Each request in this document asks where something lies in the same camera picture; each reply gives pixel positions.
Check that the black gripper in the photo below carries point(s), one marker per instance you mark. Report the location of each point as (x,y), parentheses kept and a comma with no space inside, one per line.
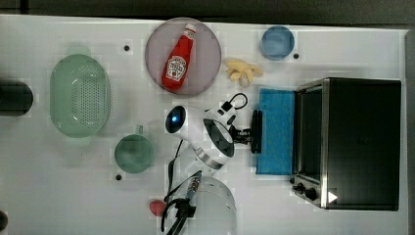
(238,136)

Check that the black oven door handle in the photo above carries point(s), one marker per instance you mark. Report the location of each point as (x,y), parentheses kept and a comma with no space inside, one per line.
(256,132)

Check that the black toaster oven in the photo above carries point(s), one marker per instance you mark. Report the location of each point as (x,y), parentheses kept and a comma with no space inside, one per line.
(347,143)

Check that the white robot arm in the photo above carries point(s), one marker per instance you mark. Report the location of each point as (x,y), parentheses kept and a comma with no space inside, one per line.
(196,203)

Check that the yellow banana bunch toy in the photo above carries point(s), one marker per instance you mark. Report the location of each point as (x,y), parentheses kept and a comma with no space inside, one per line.
(239,70)

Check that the grey round plate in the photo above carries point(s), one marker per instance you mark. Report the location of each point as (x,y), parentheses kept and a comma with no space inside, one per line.
(205,58)

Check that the red ketchup bottle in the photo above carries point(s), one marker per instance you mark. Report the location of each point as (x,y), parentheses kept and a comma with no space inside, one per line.
(178,62)

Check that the blue bowl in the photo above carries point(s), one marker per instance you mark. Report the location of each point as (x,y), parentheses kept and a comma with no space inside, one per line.
(277,42)

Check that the green metal cup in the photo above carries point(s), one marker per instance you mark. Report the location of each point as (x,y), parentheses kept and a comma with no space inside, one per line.
(135,153)

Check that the red strawberry toy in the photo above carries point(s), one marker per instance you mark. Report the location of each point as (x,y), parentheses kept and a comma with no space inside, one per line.
(157,207)

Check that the green perforated colander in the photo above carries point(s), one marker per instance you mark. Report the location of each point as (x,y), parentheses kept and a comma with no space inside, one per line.
(80,96)

